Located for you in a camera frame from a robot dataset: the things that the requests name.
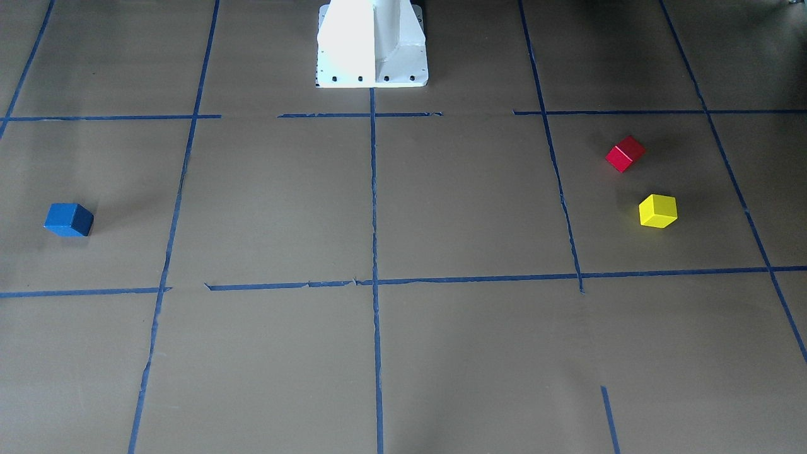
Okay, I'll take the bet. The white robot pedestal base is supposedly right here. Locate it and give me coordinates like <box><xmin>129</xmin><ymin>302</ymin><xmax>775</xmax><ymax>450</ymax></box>
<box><xmin>315</xmin><ymin>1</ymin><xmax>429</xmax><ymax>89</ymax></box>

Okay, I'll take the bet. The red wooden cube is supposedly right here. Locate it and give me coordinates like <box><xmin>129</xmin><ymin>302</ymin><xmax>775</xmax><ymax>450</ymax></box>
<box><xmin>605</xmin><ymin>135</ymin><xmax>646</xmax><ymax>173</ymax></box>

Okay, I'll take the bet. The blue wooden cube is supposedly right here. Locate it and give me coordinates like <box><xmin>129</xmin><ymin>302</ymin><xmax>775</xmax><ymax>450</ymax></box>
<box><xmin>44</xmin><ymin>203</ymin><xmax>93</xmax><ymax>236</ymax></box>

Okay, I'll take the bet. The yellow wooden cube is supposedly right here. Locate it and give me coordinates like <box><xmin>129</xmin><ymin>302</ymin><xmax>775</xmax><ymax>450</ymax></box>
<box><xmin>638</xmin><ymin>194</ymin><xmax>678</xmax><ymax>229</ymax></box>

